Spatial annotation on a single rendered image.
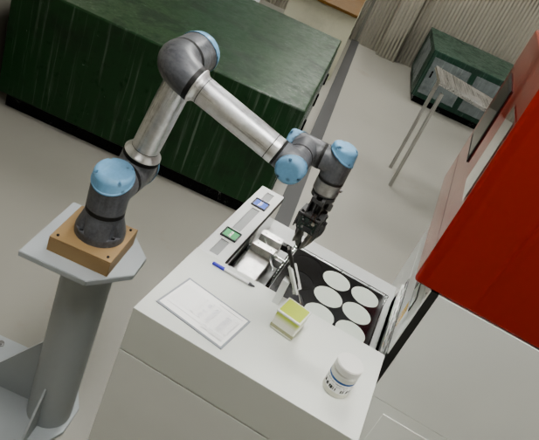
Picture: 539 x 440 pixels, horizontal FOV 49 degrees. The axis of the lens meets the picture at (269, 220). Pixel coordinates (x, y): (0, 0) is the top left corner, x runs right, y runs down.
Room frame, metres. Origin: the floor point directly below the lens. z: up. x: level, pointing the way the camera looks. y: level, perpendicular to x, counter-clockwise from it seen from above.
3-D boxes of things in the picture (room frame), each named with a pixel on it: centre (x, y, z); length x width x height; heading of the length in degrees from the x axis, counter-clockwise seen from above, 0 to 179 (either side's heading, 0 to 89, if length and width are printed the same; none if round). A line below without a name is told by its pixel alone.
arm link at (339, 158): (1.51, -0.10, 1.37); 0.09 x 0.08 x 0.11; 86
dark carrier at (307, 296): (1.59, -0.28, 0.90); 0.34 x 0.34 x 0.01; 81
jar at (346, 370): (1.14, -0.33, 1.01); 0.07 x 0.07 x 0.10
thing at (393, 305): (1.57, -0.49, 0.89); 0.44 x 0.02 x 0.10; 171
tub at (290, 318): (1.27, -0.16, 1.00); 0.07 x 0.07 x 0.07; 73
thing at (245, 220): (1.71, 0.07, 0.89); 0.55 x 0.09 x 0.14; 171
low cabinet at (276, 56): (4.34, 1.00, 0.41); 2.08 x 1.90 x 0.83; 0
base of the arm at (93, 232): (1.43, 0.45, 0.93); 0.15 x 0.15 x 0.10
